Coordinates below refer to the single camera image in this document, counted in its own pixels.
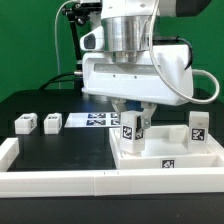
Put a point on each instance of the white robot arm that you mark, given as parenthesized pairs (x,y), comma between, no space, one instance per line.
(126,59)

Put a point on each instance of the white U-shaped fence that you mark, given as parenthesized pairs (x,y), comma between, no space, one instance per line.
(115,182)

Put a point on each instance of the white square table top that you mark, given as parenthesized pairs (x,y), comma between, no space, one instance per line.
(167,147)

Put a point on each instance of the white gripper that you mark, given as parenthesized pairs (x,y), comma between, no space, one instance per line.
(139,81)

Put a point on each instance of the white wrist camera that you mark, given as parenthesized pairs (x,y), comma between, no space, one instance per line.
(93,41)

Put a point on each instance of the white marker sheet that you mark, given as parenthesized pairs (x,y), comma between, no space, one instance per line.
(92,119)

